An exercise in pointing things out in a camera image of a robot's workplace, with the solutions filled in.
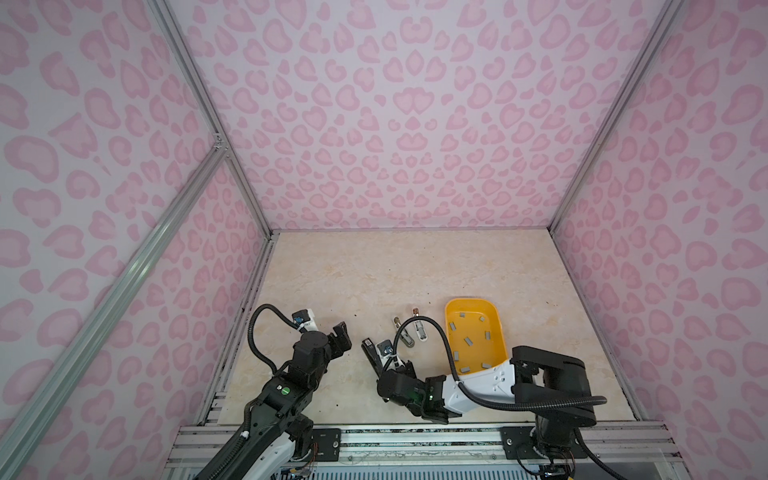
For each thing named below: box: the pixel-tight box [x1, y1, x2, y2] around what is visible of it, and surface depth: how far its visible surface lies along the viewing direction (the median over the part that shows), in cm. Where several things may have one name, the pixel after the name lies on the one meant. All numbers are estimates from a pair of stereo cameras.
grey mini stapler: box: [394, 316, 415, 348], surface depth 92 cm
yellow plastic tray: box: [445, 298, 508, 376], surface depth 95 cm
